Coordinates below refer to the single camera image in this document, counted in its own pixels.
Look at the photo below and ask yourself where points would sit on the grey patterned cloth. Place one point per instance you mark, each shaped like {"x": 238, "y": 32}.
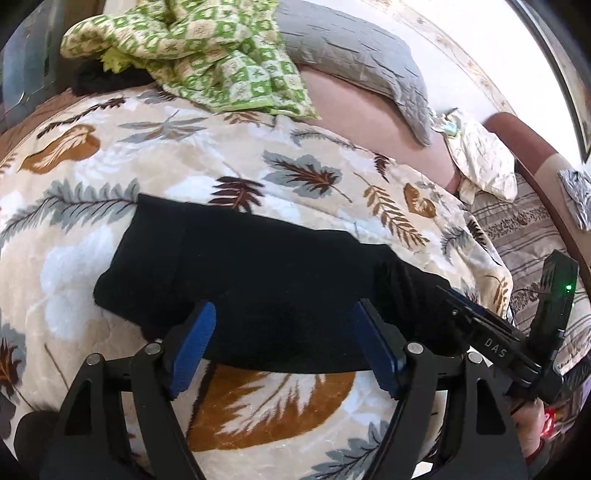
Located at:
{"x": 577, "y": 194}

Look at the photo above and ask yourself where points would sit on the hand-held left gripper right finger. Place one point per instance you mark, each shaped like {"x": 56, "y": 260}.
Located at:
{"x": 379, "y": 350}

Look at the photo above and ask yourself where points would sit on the light green cloth scrap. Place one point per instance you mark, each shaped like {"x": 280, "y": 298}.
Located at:
{"x": 447, "y": 123}

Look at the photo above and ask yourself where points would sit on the grey quilted pillow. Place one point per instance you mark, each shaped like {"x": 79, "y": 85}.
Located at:
{"x": 351, "y": 50}

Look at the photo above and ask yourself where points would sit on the patterned glass door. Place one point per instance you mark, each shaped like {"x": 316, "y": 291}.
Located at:
{"x": 27, "y": 69}

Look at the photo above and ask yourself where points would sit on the pink bed sheet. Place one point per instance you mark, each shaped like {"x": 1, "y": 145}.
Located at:
{"x": 369, "y": 120}

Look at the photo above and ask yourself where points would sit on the black pants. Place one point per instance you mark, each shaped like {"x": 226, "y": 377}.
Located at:
{"x": 258, "y": 286}

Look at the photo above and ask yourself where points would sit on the person's right hand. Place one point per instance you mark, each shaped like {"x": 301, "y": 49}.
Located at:
{"x": 531, "y": 429}

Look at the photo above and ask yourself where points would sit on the brown headboard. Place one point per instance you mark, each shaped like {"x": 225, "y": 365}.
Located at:
{"x": 521, "y": 138}

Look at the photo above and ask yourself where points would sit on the green checkered quilt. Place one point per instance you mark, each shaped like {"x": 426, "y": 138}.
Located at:
{"x": 221, "y": 55}

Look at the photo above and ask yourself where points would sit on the dark cloth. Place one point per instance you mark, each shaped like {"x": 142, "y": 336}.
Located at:
{"x": 92, "y": 81}

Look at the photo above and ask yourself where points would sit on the striped brown bed sheet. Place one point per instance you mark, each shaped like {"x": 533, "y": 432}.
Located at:
{"x": 521, "y": 240}

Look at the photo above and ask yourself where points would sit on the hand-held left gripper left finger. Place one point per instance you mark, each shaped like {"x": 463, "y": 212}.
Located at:
{"x": 194, "y": 348}

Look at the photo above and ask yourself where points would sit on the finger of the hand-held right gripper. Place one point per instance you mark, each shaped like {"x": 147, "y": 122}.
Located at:
{"x": 485, "y": 314}
{"x": 457, "y": 311}

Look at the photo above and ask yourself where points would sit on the cream printed pillow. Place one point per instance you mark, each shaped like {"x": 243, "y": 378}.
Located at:
{"x": 485, "y": 161}

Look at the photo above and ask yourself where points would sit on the leaf print blanket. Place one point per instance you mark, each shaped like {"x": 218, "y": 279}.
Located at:
{"x": 92, "y": 258}

